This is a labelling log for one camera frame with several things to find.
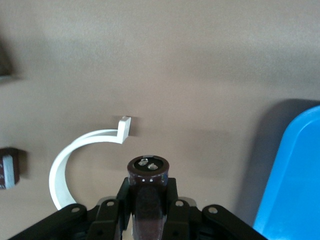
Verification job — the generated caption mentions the silver metal plate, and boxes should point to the silver metal plate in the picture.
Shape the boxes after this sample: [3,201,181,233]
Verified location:
[0,29,28,82]

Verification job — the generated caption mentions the long brown capacitor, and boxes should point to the long brown capacitor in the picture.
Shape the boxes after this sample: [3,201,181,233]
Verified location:
[126,154,170,240]

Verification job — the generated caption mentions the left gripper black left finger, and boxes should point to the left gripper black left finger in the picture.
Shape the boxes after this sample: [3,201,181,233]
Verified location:
[8,177,132,240]

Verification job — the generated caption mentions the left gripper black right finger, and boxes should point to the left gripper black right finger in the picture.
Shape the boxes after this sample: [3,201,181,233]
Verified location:
[161,177,268,240]

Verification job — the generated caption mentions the white curved bracket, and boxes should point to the white curved bracket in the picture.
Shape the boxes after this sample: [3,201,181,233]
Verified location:
[48,116,132,211]

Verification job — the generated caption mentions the short brown printed capacitor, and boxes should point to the short brown printed capacitor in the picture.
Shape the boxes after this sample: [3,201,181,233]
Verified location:
[0,147,20,191]

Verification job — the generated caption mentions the blue plastic tray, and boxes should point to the blue plastic tray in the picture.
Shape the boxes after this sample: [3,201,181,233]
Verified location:
[252,104,320,240]

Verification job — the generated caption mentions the brown table cover sheet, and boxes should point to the brown table cover sheet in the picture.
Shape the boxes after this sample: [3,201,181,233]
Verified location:
[0,0,320,240]

